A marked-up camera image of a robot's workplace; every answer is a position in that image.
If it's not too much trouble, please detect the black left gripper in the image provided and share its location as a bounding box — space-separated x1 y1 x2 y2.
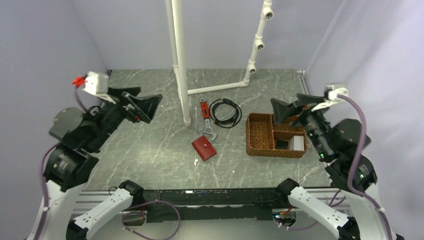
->
86 85 163 151

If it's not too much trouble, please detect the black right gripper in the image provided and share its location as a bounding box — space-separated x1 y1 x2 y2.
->
269 91 332 159

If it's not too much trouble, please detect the red card holder wallet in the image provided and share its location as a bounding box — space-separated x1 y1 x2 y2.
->
191 135 217 162

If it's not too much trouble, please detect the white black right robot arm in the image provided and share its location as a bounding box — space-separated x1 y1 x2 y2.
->
270 90 402 240

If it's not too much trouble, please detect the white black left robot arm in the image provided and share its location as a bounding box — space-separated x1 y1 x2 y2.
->
29 87 163 240

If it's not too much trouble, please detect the white cards stack in basket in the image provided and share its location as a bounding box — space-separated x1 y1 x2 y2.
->
288 135 305 152

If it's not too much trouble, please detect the black card in basket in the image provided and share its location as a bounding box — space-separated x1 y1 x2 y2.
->
275 139 290 150

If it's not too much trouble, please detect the brown woven divided basket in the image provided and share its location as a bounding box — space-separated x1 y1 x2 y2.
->
245 112 309 158

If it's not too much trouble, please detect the black coiled cable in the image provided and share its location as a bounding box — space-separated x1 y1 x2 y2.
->
209 97 242 129

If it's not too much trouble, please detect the red handled adjustable wrench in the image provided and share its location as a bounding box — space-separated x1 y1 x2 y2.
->
200 98 217 142

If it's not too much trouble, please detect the white PVC pipe frame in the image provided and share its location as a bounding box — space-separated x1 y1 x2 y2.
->
165 0 274 127

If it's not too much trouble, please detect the aluminium rail frame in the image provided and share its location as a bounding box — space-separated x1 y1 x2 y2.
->
52 70 364 240

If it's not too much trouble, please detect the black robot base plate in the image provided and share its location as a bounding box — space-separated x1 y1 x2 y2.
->
123 187 292 223

